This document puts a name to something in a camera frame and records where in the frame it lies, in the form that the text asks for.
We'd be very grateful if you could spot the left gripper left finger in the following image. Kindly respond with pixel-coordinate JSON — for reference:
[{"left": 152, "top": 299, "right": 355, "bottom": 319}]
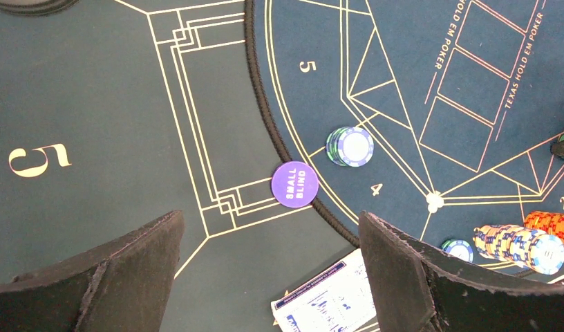
[{"left": 0, "top": 210, "right": 185, "bottom": 331}]

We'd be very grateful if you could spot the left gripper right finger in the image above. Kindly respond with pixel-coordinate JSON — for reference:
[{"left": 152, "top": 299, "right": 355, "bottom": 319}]
[{"left": 359, "top": 212, "right": 564, "bottom": 332}]

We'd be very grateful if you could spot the teal poker chip stack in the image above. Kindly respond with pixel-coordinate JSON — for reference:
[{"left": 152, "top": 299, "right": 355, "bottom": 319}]
[{"left": 441, "top": 239, "right": 473, "bottom": 263}]

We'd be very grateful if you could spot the orange poker chip stack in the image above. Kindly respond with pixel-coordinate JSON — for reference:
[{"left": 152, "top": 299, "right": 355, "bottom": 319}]
[{"left": 524, "top": 211, "right": 564, "bottom": 245}]

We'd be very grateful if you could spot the pink blue poker chip stack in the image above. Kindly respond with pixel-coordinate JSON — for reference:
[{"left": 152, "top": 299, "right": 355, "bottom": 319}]
[{"left": 473, "top": 225, "right": 564, "bottom": 275}]

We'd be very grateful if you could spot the teal chips seat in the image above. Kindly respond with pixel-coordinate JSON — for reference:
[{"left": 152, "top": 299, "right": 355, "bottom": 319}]
[{"left": 326, "top": 127, "right": 374, "bottom": 167}]

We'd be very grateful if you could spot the purple small blind button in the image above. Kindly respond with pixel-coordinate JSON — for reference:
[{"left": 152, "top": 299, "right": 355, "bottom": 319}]
[{"left": 270, "top": 160, "right": 319, "bottom": 208}]

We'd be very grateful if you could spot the blue playing card deck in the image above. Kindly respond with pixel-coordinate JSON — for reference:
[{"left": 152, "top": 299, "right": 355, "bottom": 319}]
[{"left": 271, "top": 248, "right": 376, "bottom": 332}]

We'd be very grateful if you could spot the round blue poker mat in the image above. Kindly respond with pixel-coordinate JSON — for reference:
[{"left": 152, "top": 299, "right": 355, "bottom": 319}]
[{"left": 245, "top": 1, "right": 564, "bottom": 246}]

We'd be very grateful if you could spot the dark green rectangular poker mat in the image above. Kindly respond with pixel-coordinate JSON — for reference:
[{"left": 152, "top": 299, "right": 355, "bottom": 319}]
[{"left": 0, "top": 1, "right": 353, "bottom": 331}]

